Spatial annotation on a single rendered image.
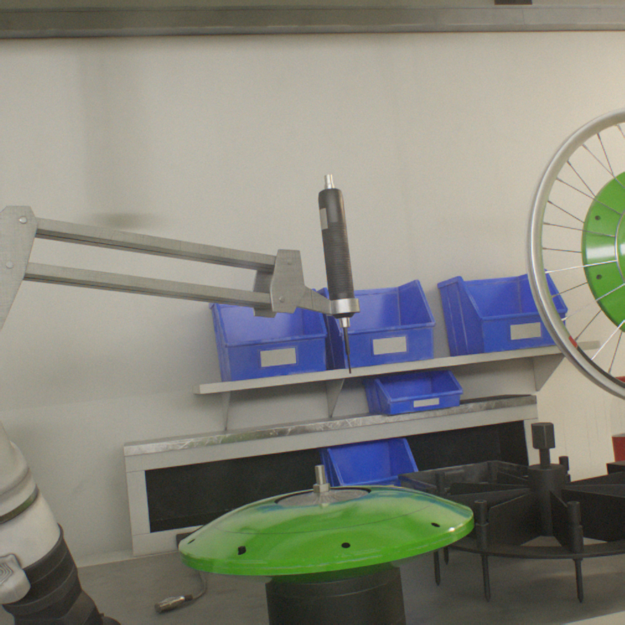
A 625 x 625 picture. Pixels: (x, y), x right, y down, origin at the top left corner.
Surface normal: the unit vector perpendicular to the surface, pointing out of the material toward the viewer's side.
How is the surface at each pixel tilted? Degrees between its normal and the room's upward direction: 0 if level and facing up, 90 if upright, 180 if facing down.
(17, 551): 114
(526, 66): 90
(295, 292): 90
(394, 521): 23
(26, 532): 97
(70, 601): 100
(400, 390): 90
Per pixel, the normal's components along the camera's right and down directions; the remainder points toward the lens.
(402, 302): -0.97, 0.04
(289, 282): 0.56, -0.14
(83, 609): 0.81, -0.43
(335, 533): -0.07, -0.95
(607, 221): -0.09, -0.26
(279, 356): 0.24, 0.05
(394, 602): 0.81, -0.15
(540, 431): -0.56, 0.01
